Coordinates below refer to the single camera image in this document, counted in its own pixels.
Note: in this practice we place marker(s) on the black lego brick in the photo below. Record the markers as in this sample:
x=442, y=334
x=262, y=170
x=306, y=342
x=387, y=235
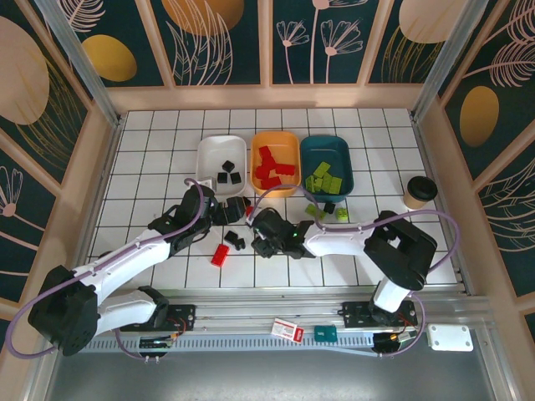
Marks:
x=230, y=237
x=236, y=178
x=329, y=207
x=227, y=165
x=221, y=178
x=239, y=243

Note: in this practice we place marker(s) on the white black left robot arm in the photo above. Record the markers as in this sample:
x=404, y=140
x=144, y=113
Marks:
x=125, y=267

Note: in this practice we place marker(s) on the white plastic container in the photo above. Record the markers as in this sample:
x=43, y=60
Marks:
x=217, y=150

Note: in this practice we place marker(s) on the red white card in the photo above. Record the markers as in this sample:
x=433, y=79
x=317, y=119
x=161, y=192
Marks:
x=286, y=330

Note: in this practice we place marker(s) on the orange plastic container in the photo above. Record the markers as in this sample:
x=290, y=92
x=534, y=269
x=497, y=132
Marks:
x=288, y=144

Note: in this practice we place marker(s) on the teal plastic container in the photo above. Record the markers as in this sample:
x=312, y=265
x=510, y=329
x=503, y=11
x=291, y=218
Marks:
x=326, y=146

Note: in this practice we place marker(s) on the small teal card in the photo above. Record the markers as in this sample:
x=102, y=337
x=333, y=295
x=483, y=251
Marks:
x=325, y=334

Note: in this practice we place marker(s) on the white mounting plate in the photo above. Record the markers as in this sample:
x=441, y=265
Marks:
x=449, y=337

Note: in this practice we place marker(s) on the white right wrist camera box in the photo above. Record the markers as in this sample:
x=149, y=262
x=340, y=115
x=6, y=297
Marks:
x=251, y=216

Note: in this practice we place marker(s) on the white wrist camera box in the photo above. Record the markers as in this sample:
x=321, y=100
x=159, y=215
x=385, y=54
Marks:
x=251, y=216
x=207, y=183

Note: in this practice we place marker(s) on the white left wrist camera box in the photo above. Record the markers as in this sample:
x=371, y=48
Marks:
x=207, y=183

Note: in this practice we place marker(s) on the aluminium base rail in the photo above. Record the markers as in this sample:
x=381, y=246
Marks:
x=271, y=311

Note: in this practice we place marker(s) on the aluminium table edge rail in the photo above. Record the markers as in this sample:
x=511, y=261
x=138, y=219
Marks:
x=108, y=167
x=443, y=209

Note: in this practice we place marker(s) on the teal wall panel white flower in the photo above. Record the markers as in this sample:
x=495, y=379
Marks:
x=21, y=217

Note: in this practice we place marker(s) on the teal wall panel orange circle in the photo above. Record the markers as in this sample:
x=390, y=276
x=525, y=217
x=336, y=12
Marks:
x=200, y=42

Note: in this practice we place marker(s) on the aluminium frame post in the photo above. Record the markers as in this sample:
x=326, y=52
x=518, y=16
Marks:
x=449, y=62
x=89, y=71

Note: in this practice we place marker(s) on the teal wall panel yellow oval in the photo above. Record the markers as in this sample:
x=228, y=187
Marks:
x=108, y=58
x=480, y=117

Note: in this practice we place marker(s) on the teal wall panel pink flowers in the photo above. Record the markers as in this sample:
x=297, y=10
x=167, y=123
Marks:
x=317, y=42

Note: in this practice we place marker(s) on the teal wall panel gold lines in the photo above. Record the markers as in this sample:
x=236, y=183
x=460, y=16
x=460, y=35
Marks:
x=25, y=83

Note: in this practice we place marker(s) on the teal wall panel pink leaf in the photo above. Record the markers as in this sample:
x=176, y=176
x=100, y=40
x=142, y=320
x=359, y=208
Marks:
x=510, y=50
x=514, y=225

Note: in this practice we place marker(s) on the teal wall panel pale circle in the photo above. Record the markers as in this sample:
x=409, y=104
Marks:
x=418, y=25

